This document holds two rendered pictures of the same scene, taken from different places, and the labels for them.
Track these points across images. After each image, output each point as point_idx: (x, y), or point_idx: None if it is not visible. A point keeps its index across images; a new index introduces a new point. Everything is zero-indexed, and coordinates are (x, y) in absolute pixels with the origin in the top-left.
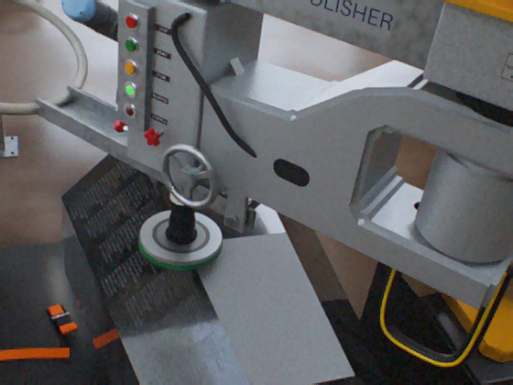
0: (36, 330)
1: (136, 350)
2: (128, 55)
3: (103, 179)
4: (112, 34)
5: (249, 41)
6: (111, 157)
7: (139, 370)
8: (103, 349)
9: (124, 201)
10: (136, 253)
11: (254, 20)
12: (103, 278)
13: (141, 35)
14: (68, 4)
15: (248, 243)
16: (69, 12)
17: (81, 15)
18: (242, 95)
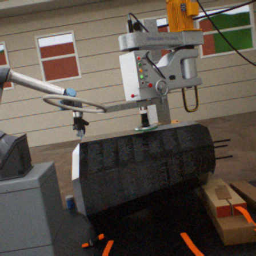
0: (94, 250)
1: (169, 151)
2: (139, 67)
3: (90, 156)
4: (72, 105)
5: None
6: (82, 152)
7: (176, 151)
8: (145, 187)
9: (108, 150)
10: (134, 147)
11: None
12: (135, 160)
13: (141, 60)
14: (70, 92)
15: None
16: (72, 94)
17: (76, 94)
18: (158, 67)
